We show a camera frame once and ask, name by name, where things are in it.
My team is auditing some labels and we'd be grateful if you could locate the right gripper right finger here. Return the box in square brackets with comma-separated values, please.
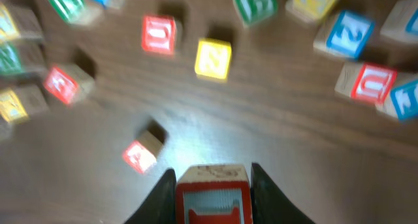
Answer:
[251, 163, 314, 224]

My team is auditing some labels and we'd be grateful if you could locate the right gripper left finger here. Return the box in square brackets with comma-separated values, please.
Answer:
[124, 168, 176, 224]

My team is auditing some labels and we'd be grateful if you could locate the red I block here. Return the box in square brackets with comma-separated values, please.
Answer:
[175, 164, 253, 224]

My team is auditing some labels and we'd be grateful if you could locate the red A block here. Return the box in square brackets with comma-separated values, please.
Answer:
[122, 131, 164, 174]

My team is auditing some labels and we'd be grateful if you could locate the blue 2 block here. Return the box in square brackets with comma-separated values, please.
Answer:
[313, 10, 375, 59]

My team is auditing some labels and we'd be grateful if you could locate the red E block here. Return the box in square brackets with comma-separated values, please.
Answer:
[43, 63, 95, 105]

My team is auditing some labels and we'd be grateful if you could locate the red U block right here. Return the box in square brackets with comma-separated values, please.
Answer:
[334, 62, 398, 104]

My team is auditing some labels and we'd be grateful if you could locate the red u block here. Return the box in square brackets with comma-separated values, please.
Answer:
[334, 62, 398, 104]
[141, 14, 183, 56]

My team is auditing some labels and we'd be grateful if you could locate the yellow S block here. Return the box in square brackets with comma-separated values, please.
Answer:
[194, 38, 232, 82]

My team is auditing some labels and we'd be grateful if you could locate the blue 1 block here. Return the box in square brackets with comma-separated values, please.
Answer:
[376, 72, 417, 121]

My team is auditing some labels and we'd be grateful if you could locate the red U block centre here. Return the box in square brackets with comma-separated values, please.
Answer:
[141, 14, 183, 56]

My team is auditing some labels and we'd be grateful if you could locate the yellow block lower centre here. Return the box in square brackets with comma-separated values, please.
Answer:
[1, 84, 49, 124]

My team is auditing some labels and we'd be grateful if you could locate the green B block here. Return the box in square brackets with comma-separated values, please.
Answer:
[233, 0, 278, 27]

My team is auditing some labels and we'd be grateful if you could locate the green R block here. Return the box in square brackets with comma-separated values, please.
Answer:
[1, 42, 46, 76]

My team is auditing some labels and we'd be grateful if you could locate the yellow block beside B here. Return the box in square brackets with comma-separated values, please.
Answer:
[285, 0, 339, 24]

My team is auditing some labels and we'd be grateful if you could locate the green N block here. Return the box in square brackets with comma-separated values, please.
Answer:
[48, 0, 103, 26]

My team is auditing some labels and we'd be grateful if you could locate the blue 5 block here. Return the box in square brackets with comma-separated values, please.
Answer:
[380, 0, 417, 44]

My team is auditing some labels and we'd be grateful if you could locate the yellow block above R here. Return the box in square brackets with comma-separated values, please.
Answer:
[1, 2, 44, 43]

